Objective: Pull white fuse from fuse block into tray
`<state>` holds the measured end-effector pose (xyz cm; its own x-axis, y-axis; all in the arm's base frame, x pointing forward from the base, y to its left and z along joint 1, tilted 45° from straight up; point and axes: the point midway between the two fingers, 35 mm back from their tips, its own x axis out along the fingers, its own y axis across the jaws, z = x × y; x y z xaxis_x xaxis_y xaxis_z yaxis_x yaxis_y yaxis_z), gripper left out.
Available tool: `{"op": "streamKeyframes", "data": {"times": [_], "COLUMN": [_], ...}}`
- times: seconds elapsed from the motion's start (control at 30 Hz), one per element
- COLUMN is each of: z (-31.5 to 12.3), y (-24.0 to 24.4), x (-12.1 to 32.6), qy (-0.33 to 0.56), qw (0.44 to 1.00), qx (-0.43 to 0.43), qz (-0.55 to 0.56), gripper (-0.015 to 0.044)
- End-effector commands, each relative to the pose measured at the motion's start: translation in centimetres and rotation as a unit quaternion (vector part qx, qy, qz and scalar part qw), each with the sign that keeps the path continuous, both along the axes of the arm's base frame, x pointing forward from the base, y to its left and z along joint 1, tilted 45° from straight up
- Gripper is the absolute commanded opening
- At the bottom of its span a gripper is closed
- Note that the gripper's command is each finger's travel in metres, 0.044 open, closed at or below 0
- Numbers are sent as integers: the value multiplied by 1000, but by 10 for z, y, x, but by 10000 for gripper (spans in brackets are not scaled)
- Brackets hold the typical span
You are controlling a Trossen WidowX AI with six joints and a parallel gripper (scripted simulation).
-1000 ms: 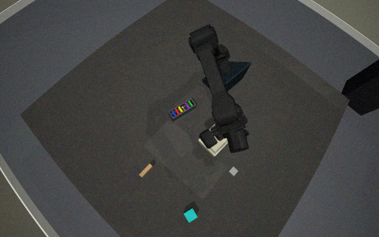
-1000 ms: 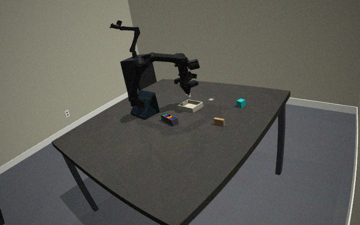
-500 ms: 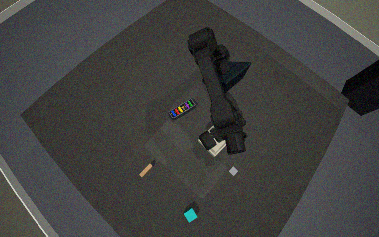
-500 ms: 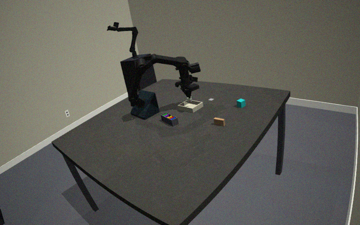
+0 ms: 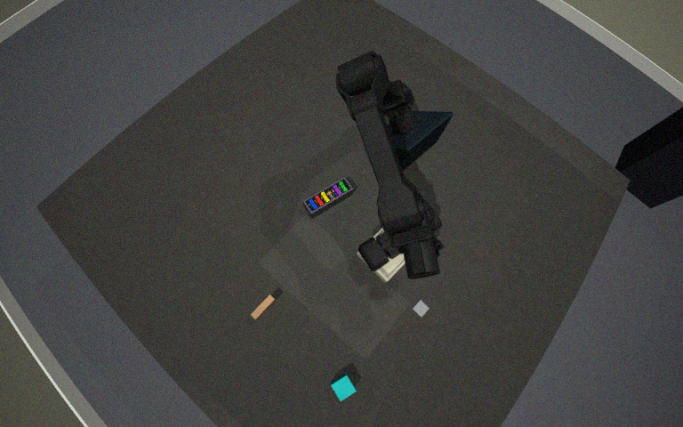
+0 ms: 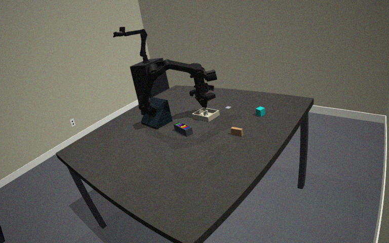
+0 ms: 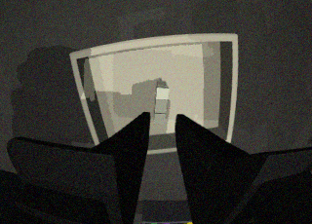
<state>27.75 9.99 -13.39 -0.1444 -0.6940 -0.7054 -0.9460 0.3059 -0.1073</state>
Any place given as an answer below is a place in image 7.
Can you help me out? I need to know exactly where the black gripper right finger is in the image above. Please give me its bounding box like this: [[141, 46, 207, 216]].
[[175, 115, 312, 224]]

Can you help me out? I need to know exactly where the beige shallow tray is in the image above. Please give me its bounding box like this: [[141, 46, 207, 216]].
[[69, 33, 239, 155]]

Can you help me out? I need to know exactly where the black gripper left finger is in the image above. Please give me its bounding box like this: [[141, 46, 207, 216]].
[[7, 112, 149, 224]]

